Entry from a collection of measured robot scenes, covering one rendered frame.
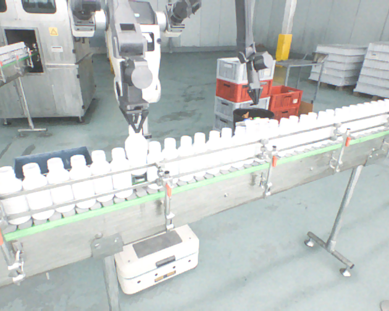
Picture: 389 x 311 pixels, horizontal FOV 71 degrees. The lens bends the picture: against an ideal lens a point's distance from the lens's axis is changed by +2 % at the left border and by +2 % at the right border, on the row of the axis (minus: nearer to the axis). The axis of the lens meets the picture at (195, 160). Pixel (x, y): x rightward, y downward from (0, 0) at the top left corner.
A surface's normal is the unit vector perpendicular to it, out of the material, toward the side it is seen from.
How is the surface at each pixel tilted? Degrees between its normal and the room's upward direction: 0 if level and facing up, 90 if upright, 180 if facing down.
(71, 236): 90
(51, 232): 90
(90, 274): 0
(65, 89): 90
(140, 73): 90
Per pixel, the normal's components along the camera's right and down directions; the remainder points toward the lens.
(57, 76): 0.19, 0.46
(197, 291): 0.04, -0.88
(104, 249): 0.48, 0.42
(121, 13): 0.43, -0.12
